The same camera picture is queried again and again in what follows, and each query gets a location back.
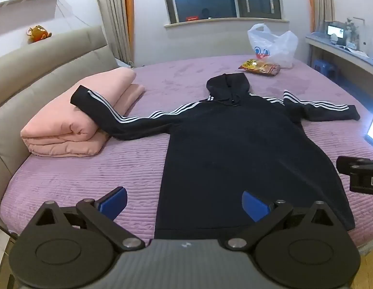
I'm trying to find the grey desk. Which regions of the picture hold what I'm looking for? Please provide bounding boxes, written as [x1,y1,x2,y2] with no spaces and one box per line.
[305,33,373,80]

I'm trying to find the black hoodie with white stripes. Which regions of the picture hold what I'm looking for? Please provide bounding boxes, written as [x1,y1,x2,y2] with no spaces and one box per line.
[70,74,361,240]

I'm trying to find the beige padded headboard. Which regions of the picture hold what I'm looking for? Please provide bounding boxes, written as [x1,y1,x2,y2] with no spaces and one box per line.
[0,26,119,214]

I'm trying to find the yellow red snack packet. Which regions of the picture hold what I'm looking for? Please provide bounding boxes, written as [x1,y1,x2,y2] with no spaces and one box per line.
[238,59,281,77]

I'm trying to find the small lit screen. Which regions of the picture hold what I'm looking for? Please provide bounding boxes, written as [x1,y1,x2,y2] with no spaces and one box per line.
[326,24,345,37]

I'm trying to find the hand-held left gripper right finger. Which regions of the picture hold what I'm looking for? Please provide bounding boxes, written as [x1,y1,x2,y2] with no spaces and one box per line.
[224,190,346,251]

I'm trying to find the white plastic bag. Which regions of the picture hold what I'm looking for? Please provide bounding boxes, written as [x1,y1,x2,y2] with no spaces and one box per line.
[247,23,299,69]

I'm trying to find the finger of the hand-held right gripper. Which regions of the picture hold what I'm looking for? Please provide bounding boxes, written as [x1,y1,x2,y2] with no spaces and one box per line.
[336,156,373,176]

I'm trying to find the dark framed window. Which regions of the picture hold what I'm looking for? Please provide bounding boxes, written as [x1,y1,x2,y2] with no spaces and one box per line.
[160,0,288,28]

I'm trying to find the beige and orange curtain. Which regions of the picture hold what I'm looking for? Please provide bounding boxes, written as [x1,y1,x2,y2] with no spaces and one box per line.
[304,0,336,64]
[93,0,135,67]

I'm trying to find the blue plastic stool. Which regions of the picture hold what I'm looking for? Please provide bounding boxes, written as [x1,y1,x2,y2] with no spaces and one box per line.
[313,59,338,80]

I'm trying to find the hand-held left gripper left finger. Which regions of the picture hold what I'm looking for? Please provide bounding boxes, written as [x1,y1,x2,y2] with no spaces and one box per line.
[25,187,145,251]

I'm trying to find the folded pink blanket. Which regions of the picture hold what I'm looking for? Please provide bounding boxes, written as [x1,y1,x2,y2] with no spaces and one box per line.
[20,67,145,158]

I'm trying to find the orange plush toy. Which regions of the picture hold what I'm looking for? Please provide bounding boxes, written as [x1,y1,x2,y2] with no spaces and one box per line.
[27,25,52,44]

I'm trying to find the pale desk ornament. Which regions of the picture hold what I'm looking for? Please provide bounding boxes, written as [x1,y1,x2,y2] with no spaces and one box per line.
[345,16,369,52]

